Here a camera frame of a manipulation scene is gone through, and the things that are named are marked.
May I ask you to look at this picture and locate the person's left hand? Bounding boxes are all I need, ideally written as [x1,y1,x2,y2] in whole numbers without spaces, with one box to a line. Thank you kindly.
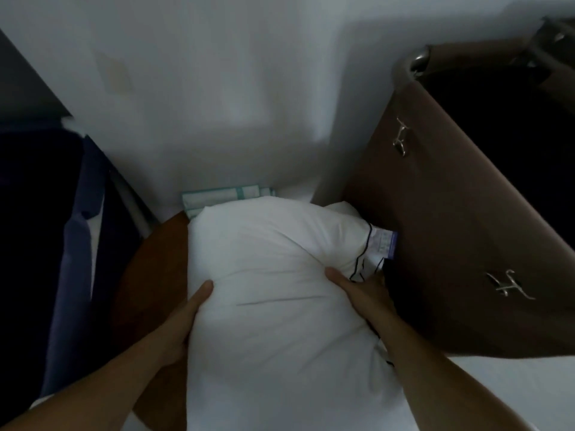
[158,279,214,369]

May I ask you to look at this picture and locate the person's right hand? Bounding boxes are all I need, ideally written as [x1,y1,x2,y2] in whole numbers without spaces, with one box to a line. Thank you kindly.
[324,266,400,338]

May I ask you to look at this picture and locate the white pillowcase black piping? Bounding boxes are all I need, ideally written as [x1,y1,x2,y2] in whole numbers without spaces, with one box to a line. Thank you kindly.
[184,196,404,431]

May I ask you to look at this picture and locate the brown housekeeping cart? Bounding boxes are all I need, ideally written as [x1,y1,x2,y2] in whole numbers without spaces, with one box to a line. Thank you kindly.
[343,15,575,360]

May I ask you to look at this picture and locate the teal white boxes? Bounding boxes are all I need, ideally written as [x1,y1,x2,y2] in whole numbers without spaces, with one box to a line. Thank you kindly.
[181,184,276,219]

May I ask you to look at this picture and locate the person's right forearm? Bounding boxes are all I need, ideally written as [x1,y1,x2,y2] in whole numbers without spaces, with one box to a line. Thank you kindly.
[373,318,536,431]

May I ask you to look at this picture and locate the person's left forearm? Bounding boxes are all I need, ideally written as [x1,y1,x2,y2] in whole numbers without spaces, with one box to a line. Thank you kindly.
[0,327,180,431]

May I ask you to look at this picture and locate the round wooden side table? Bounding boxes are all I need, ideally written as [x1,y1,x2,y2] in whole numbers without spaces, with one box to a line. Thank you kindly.
[110,210,195,431]

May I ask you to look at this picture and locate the grey door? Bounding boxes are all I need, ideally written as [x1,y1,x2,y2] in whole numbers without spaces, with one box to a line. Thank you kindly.
[0,29,72,126]

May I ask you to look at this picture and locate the navy laundry hamper white frame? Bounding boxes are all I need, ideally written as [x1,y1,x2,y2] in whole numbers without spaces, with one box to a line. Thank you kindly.
[0,116,159,400]

